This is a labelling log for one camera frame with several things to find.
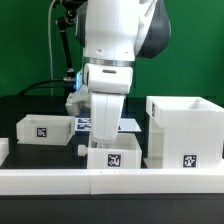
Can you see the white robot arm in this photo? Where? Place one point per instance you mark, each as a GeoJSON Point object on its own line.
{"type": "Point", "coordinates": [113, 33]}

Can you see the white front drawer box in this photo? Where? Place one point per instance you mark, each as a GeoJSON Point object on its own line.
{"type": "Point", "coordinates": [124, 153]}

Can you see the white left border block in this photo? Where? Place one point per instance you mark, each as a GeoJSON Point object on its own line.
{"type": "Point", "coordinates": [4, 149]}

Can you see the white marker tag sheet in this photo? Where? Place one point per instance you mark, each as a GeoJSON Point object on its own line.
{"type": "Point", "coordinates": [126, 125]}

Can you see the white drawer cabinet frame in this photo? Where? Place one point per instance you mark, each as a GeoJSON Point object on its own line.
{"type": "Point", "coordinates": [184, 132]}

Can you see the white drawer box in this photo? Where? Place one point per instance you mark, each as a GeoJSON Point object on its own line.
{"type": "Point", "coordinates": [124, 153]}
{"type": "Point", "coordinates": [45, 129]}

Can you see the white front border rail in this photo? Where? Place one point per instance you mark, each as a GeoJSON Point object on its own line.
{"type": "Point", "coordinates": [92, 182]}

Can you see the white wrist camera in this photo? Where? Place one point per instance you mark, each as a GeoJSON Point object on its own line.
{"type": "Point", "coordinates": [77, 100]}

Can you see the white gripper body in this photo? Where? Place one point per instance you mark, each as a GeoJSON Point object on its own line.
{"type": "Point", "coordinates": [108, 86]}

